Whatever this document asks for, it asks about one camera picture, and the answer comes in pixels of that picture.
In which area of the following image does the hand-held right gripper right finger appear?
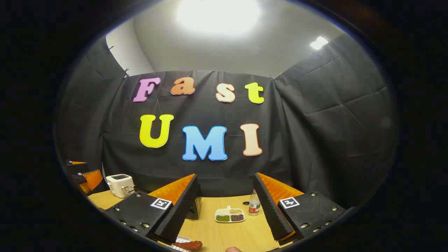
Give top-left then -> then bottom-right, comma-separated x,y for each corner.
254,172 -> 347,243

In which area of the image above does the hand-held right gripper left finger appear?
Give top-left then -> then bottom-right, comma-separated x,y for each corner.
105,174 -> 202,245

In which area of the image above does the black electric oven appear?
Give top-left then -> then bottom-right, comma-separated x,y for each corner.
134,187 -> 202,220

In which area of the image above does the red meat food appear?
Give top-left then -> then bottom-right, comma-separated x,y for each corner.
173,240 -> 203,250

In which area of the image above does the clear plastic bottle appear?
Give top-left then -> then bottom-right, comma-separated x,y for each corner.
248,189 -> 261,216

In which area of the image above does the white ribbed tray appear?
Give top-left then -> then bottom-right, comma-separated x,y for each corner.
164,235 -> 192,252

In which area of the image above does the white toaster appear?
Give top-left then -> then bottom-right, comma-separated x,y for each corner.
106,174 -> 135,198

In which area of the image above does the white divided bean dish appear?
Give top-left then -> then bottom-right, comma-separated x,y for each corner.
215,206 -> 246,223

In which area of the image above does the black backdrop cloth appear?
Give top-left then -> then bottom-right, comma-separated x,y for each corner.
56,33 -> 399,210

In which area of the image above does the small ceiling light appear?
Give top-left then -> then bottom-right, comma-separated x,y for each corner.
310,36 -> 329,50

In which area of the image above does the large ceiling light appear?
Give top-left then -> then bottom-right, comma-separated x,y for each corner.
177,0 -> 261,35

